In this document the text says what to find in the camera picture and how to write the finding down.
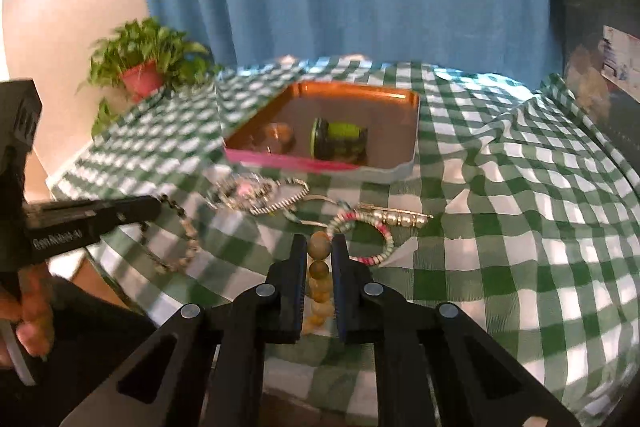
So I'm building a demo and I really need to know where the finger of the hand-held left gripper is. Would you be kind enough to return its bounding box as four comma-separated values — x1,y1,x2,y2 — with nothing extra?
22,195,162,230

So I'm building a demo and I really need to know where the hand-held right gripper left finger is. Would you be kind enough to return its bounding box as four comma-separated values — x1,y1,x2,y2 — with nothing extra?
60,235,308,427

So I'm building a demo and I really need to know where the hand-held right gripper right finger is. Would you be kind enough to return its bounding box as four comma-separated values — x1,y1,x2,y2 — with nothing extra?
331,234,581,427

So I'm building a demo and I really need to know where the amber bead bracelet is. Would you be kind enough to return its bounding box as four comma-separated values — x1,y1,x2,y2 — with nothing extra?
305,229,335,339

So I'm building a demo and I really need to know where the thin silver chain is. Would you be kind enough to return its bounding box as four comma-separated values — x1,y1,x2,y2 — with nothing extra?
286,194,352,229

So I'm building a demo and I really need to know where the pink white beaded bracelet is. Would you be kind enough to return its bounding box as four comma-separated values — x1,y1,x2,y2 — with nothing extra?
327,212,396,268

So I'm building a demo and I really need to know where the pearl hair pin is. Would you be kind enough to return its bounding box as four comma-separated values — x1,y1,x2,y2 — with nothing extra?
356,202,434,231

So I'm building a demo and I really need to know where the beaded silver chain necklace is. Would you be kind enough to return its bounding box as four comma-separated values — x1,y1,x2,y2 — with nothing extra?
140,193,203,274

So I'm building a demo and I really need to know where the silver crystal bracelet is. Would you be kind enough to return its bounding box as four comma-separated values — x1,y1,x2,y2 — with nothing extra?
206,174,275,210

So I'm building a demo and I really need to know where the pink metal tin tray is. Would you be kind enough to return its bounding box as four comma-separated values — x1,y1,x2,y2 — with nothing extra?
222,81,421,182

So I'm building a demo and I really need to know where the person's left hand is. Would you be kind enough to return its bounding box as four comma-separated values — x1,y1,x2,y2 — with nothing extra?
0,263,55,359

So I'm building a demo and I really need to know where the green round jar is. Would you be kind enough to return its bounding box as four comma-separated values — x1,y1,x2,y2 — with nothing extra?
309,117,371,166

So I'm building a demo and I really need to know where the potted green plant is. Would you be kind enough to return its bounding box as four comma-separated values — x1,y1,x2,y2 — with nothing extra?
77,18,222,138

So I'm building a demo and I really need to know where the green checkered tablecloth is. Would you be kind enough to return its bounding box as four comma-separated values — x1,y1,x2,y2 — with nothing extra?
47,54,640,427

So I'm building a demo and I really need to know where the white paper label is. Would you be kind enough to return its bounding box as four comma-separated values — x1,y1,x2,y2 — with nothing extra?
601,25,640,84

